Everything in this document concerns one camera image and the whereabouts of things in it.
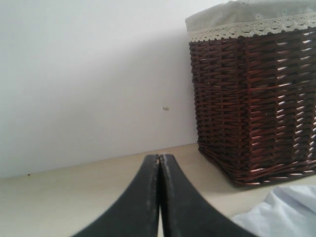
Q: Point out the white t-shirt red patch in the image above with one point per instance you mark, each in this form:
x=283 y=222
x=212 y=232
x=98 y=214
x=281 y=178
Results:
x=287 y=211

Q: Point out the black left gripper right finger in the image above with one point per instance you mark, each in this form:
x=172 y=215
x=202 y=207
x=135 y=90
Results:
x=184 y=211

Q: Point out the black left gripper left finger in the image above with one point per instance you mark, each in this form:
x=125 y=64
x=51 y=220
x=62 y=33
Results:
x=136 y=212

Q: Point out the dark brown wicker basket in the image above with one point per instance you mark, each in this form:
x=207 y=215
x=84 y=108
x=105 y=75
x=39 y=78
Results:
x=255 y=103

